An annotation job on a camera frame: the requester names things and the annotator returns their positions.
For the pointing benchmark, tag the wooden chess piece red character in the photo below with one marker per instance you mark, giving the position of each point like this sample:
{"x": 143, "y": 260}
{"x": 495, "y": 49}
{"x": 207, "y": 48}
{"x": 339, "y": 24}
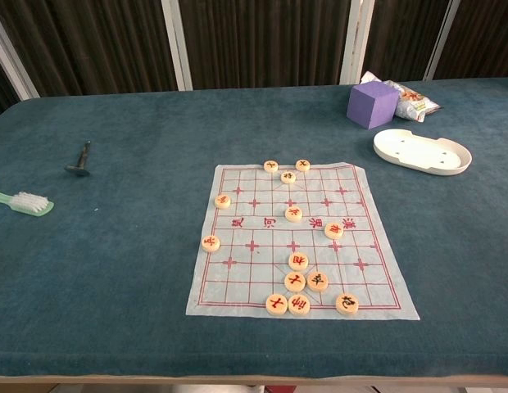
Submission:
{"x": 299, "y": 304}
{"x": 293, "y": 213}
{"x": 334, "y": 231}
{"x": 299, "y": 261}
{"x": 210, "y": 243}
{"x": 276, "y": 304}
{"x": 295, "y": 281}
{"x": 222, "y": 201}

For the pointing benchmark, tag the wooden chess piece black character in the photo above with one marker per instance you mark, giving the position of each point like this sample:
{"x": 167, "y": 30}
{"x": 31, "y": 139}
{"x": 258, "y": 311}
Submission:
{"x": 347, "y": 304}
{"x": 303, "y": 165}
{"x": 318, "y": 281}
{"x": 288, "y": 177}
{"x": 270, "y": 165}

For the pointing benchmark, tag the white plastic xiangqi board sheet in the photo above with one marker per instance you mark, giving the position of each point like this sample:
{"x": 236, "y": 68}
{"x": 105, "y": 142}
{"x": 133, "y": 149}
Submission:
{"x": 258, "y": 229}

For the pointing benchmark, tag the purple foam cube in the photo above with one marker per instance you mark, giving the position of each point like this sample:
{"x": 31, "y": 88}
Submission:
{"x": 370, "y": 104}

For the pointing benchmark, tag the teal velvet tablecloth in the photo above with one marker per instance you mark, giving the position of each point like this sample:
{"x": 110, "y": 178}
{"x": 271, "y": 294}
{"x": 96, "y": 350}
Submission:
{"x": 114, "y": 266}

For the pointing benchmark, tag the white oval plastic tray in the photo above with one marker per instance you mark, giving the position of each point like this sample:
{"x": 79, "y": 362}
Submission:
{"x": 422, "y": 152}

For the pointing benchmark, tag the dark metal bolt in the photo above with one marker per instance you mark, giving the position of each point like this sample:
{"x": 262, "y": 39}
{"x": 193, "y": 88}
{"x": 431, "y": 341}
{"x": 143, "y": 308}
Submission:
{"x": 80, "y": 163}

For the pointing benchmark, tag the white snack bag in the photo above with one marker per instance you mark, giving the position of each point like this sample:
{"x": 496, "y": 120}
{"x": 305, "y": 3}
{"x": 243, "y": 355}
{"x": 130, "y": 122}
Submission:
{"x": 415, "y": 101}

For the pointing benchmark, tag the green toothbrush white bristles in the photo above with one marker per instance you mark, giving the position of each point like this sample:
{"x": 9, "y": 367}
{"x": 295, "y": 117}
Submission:
{"x": 24, "y": 203}

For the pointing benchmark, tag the white frame post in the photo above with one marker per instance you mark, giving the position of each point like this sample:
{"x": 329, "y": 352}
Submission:
{"x": 356, "y": 37}
{"x": 12, "y": 61}
{"x": 176, "y": 41}
{"x": 440, "y": 41}

